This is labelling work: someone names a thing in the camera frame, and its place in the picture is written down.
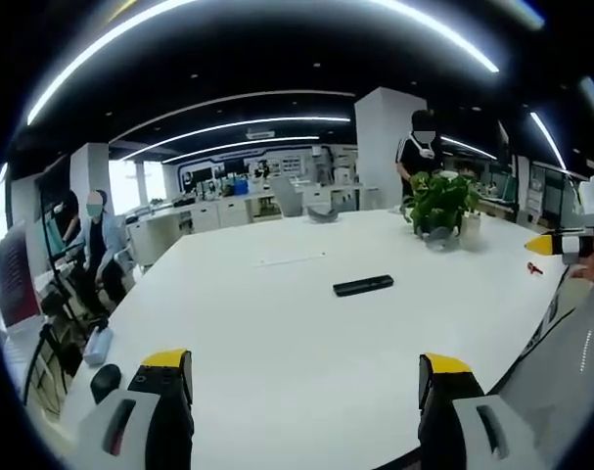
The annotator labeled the black round object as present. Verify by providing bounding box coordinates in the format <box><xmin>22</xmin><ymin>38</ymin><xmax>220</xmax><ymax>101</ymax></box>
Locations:
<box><xmin>89</xmin><ymin>363</ymin><xmax>122</xmax><ymax>403</ymax></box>

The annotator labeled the black remote control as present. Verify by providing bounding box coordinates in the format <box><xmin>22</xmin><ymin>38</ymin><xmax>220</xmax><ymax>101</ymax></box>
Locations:
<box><xmin>332</xmin><ymin>274</ymin><xmax>395</xmax><ymax>299</ymax></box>

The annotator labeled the green potted plant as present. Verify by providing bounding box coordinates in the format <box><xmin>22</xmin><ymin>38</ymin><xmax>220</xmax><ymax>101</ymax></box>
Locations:
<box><xmin>402</xmin><ymin>169</ymin><xmax>482</xmax><ymax>239</ymax></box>

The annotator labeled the white cabinet row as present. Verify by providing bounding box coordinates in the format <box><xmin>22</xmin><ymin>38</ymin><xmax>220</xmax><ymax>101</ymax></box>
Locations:
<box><xmin>127</xmin><ymin>193</ymin><xmax>283</xmax><ymax>265</ymax></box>

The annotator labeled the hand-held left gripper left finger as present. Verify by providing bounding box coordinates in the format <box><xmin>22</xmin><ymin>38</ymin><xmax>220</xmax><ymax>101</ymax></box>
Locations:
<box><xmin>77</xmin><ymin>348</ymin><xmax>196</xmax><ymax>470</ymax></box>

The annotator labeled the grey office chair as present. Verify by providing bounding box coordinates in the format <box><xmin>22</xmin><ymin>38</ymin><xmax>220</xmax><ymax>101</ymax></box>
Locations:
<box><xmin>269</xmin><ymin>175</ymin><xmax>307</xmax><ymax>217</ymax></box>

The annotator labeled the grey curved object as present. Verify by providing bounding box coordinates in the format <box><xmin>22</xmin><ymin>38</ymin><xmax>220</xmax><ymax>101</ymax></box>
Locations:
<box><xmin>305</xmin><ymin>205</ymin><xmax>341</xmax><ymax>224</ymax></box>
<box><xmin>422</xmin><ymin>225</ymin><xmax>460</xmax><ymax>250</ymax></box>

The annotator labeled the red banner stand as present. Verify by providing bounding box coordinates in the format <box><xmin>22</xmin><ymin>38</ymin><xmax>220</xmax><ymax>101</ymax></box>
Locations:
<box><xmin>0</xmin><ymin>219</ymin><xmax>43</xmax><ymax>328</ymax></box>

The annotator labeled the white plant pot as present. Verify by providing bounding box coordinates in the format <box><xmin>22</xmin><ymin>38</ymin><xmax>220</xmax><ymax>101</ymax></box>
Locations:
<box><xmin>460</xmin><ymin>212</ymin><xmax>483</xmax><ymax>251</ymax></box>

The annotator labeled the person's right hand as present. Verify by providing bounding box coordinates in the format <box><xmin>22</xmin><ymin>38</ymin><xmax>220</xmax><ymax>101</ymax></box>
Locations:
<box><xmin>569</xmin><ymin>250</ymin><xmax>594</xmax><ymax>286</ymax></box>

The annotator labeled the light blue box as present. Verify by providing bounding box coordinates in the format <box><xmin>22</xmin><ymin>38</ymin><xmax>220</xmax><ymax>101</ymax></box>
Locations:
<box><xmin>83</xmin><ymin>326</ymin><xmax>114</xmax><ymax>366</ymax></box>

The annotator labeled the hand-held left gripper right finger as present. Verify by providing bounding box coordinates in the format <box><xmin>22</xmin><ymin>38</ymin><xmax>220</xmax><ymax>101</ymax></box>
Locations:
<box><xmin>417</xmin><ymin>352</ymin><xmax>537</xmax><ymax>470</ymax></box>

